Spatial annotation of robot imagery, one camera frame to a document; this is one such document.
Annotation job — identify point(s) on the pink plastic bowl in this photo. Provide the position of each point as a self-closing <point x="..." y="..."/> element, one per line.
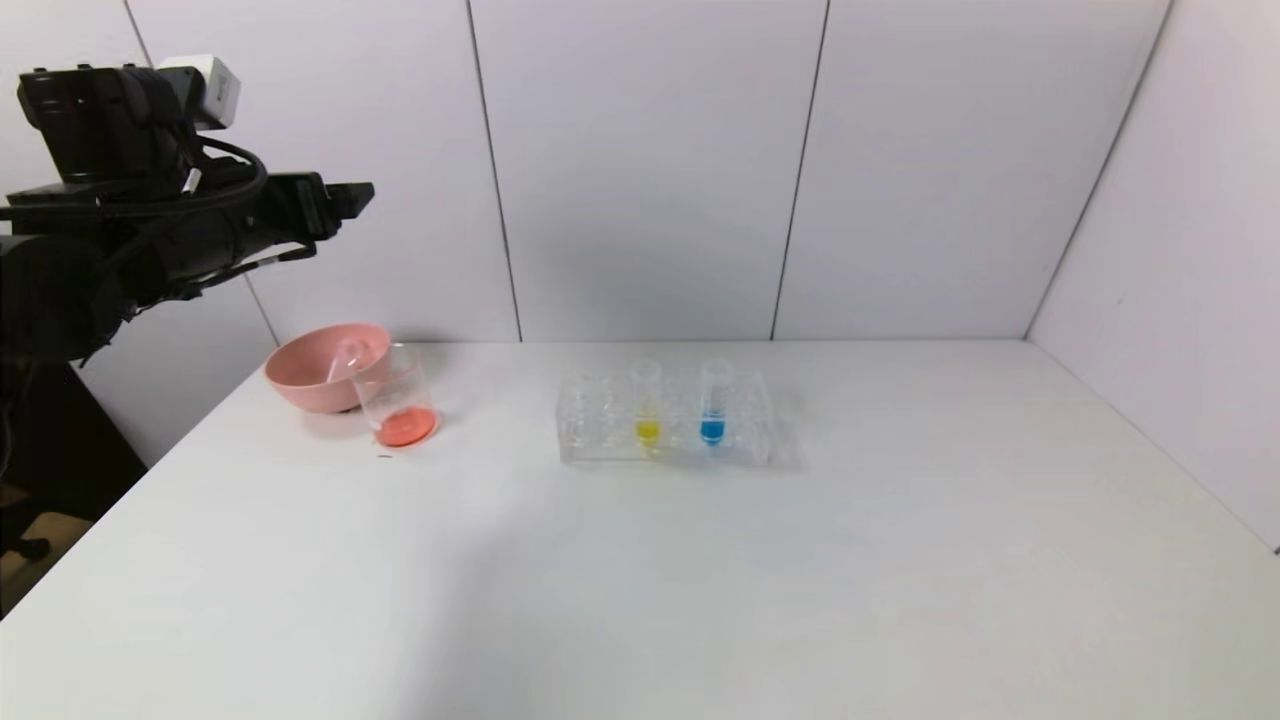
<point x="305" y="385"/>

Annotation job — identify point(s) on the clear glass beaker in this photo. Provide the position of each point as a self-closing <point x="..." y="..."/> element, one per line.
<point x="405" y="425"/>

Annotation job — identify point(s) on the blue pigment test tube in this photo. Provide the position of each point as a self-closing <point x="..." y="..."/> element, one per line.
<point x="712" y="430"/>

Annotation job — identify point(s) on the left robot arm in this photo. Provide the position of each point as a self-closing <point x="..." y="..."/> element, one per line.
<point x="70" y="270"/>

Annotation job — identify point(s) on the red pigment test tube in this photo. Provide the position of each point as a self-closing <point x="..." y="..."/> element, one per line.
<point x="346" y="360"/>

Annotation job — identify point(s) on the yellow pigment test tube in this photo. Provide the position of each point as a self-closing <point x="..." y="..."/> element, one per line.
<point x="648" y="430"/>

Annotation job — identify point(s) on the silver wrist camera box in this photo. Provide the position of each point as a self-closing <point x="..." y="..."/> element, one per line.
<point x="210" y="90"/>

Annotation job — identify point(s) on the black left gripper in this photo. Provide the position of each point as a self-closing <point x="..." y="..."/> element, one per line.
<point x="309" y="206"/>

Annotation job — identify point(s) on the clear acrylic test tube rack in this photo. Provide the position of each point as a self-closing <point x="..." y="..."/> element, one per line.
<point x="745" y="440"/>

